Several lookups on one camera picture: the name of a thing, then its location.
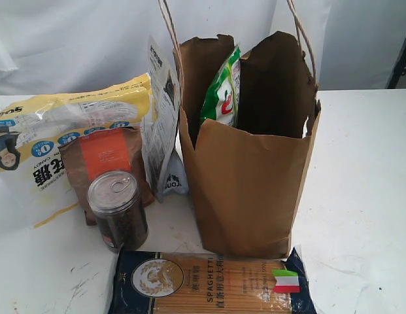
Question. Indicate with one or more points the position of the clear can with pull-tab lid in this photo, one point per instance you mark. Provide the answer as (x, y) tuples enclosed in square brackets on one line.
[(116, 202)]

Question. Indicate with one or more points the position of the blue spaghetti package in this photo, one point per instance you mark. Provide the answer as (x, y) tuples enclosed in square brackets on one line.
[(155, 282)]

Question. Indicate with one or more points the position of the yellow white candy bag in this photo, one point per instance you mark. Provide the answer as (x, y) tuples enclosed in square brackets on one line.
[(32, 131)]

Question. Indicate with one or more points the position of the brown paper bag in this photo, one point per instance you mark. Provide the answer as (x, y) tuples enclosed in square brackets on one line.
[(246, 181)]

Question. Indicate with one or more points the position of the black metal stand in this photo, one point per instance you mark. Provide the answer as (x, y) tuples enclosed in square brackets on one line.
[(397, 30)]

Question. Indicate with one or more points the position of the grey white standing pouch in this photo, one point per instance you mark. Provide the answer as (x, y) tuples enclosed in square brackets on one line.
[(164, 167)]

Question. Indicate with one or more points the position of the brown pouch orange label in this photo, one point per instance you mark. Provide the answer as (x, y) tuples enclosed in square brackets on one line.
[(92, 155)]

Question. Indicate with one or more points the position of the green snack package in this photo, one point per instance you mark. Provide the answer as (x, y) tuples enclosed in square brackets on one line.
[(221, 102)]

